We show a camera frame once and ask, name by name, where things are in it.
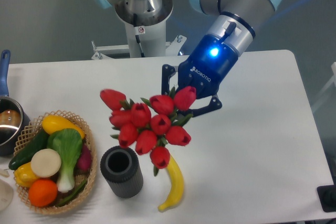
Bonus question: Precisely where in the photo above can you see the blue handled saucepan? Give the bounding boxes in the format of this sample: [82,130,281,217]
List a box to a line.
[1,49,30,156]

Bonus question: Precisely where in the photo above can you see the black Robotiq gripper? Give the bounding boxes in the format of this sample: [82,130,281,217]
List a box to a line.
[161,35,238,117]

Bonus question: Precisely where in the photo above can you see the dark grey ribbed vase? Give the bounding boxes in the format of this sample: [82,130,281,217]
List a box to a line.
[100,146,143,198]

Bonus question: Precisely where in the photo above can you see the black cable on pedestal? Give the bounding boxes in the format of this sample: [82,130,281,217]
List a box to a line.
[132,13,145,58]

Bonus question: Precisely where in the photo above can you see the white round radish slice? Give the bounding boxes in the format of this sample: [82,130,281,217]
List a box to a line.
[30,148,61,178]

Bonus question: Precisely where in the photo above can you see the yellow bell pepper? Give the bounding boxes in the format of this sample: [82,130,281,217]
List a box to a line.
[14,162,40,188]

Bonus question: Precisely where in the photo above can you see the green cucumber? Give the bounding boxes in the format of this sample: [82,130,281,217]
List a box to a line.
[8,129,49,170]

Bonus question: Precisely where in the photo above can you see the woven wicker basket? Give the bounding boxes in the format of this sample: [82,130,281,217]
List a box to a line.
[14,110,97,215]

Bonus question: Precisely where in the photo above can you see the small white garlic piece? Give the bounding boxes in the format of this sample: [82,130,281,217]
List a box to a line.
[0,169,9,178]

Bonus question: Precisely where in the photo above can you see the white metal base frame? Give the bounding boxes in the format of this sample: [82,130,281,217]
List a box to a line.
[91,35,187,60]

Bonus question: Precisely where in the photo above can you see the orange fruit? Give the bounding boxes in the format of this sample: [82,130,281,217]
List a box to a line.
[28,179,58,207]

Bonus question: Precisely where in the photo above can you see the green bean pod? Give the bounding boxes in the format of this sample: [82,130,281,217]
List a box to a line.
[55,179,87,207]

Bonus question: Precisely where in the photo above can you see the purple red onion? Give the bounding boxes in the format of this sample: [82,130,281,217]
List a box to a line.
[76,144,91,171]

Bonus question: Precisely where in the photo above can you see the black device at edge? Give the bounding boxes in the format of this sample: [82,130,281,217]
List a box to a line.
[317,185,335,212]

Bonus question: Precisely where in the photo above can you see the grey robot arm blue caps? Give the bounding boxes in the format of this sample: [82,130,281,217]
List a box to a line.
[95,0,282,119]

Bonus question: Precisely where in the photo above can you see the yellow banana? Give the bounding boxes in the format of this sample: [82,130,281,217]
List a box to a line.
[158,155,184,212]

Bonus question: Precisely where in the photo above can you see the green bok choy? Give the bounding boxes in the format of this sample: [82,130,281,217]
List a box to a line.
[47,129,82,193]

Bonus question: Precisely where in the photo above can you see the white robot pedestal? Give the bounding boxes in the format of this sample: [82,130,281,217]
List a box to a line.
[115,0,173,58]

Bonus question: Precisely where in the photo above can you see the red tulip bouquet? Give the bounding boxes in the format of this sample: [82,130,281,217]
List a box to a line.
[100,86,196,174]

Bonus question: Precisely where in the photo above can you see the yellow squash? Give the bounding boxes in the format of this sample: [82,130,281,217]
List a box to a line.
[41,115,86,139]

